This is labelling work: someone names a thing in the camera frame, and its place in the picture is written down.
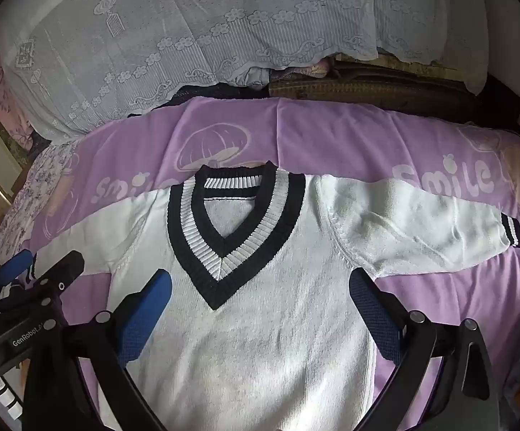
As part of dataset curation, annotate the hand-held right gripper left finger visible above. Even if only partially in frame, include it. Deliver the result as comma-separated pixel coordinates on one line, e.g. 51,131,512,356
22,269,173,431

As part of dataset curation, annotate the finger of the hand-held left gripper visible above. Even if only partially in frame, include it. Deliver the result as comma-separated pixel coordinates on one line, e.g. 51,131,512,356
25,251,85,308
0,249,34,287

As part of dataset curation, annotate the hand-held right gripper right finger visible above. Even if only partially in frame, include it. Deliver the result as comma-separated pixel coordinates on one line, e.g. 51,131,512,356
348,268,500,431

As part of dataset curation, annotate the white v-neck sweater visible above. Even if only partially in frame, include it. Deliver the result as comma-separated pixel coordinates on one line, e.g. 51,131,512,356
31,162,520,431

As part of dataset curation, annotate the purple floral bedsheet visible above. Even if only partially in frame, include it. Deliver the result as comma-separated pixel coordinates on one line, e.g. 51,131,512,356
0,141,79,270

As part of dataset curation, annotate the pink floral cloth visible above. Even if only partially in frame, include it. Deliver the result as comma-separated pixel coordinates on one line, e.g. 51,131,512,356
0,36,36,150

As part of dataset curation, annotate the purple printed blanket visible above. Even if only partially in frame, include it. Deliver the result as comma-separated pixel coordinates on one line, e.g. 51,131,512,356
27,96,520,431

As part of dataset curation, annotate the brown woven mat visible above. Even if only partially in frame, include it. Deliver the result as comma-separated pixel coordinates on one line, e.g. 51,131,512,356
269,54,520,123

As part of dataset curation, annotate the dark cloth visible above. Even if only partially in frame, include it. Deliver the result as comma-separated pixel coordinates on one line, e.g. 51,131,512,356
152,82,270,115

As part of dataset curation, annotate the pink striped cloth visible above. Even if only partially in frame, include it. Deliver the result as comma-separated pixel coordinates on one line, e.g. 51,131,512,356
287,60,332,80

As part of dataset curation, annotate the grey folded cloth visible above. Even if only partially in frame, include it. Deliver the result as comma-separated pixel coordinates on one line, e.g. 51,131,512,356
237,66,272,89

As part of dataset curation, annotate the white lace cloth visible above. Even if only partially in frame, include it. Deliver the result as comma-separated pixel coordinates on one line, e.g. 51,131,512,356
0,0,489,141

